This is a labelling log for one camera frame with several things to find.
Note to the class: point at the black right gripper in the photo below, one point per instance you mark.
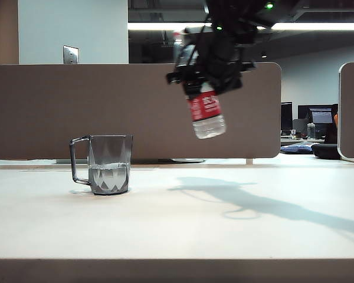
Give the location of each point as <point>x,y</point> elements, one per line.
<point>224,59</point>

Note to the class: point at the clear water bottle red label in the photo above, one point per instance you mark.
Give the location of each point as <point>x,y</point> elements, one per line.
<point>208,118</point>

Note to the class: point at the transparent grey plastic mug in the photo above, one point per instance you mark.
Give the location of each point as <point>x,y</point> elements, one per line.
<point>110,177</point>

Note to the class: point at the dark drinking bottle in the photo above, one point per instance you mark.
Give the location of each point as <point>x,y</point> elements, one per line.
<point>311,130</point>

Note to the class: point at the black unlit monitor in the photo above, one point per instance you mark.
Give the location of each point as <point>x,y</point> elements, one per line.
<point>286,116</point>

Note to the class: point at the wide brown desk partition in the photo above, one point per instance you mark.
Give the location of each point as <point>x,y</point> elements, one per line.
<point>76,109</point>

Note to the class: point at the long ceiling light strip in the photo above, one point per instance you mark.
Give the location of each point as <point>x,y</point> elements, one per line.
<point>312,26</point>

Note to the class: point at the blue cloth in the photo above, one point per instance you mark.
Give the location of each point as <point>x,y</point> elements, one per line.
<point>298,148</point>

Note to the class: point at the lit computer monitor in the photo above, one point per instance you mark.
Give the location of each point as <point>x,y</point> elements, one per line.
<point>321,115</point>

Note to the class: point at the person in orange shirt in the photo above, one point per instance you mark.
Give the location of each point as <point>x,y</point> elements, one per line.
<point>336,119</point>

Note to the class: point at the black round cushion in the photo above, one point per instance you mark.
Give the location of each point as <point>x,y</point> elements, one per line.
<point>326,151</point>

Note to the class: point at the metal wall switch plate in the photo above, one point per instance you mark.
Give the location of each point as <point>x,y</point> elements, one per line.
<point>70,55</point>

